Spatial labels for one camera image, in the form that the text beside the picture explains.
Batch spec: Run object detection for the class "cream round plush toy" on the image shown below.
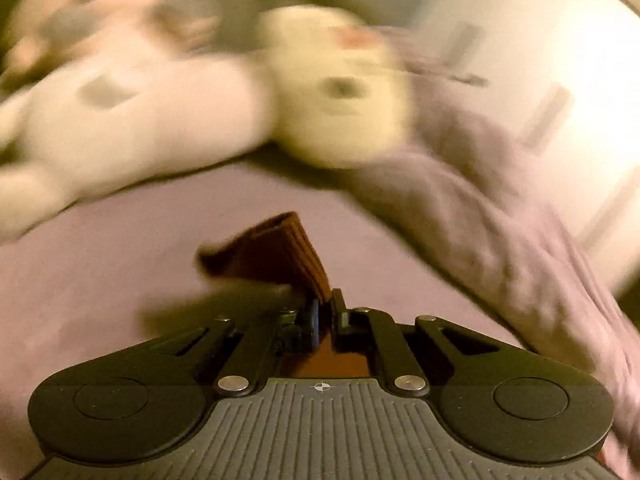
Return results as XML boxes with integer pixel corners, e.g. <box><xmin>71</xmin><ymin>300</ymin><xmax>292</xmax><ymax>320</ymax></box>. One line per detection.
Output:
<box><xmin>257</xmin><ymin>4</ymin><xmax>413</xmax><ymax>170</ymax></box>

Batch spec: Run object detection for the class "white pink plush toy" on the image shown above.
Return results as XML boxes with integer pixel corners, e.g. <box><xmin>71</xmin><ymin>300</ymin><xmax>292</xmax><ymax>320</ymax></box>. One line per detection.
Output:
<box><xmin>0</xmin><ymin>0</ymin><xmax>273</xmax><ymax>241</ymax></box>

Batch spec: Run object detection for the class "white wardrobe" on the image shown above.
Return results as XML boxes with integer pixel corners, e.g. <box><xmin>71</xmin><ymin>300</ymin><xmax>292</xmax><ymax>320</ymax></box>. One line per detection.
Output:
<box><xmin>400</xmin><ymin>0</ymin><xmax>640</xmax><ymax>291</ymax></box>

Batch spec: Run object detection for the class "brown knit garment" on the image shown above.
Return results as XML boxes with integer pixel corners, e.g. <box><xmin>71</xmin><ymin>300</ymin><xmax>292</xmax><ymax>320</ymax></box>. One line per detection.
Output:
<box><xmin>196</xmin><ymin>212</ymin><xmax>333</xmax><ymax>306</ymax></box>

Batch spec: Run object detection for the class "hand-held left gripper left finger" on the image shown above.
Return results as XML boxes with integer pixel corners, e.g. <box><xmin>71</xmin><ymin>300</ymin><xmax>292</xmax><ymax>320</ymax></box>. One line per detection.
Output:
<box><xmin>146</xmin><ymin>298</ymin><xmax>324</xmax><ymax>396</ymax></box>

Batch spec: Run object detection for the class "purple duvet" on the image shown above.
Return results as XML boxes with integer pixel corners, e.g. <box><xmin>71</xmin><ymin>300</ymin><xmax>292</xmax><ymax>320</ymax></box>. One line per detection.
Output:
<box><xmin>350</xmin><ymin>25</ymin><xmax>640</xmax><ymax>467</ymax></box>

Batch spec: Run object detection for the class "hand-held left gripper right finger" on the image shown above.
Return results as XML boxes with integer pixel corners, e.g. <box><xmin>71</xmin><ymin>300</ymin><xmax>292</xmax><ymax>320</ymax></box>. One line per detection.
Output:
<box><xmin>330</xmin><ymin>288</ymin><xmax>502</xmax><ymax>396</ymax></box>

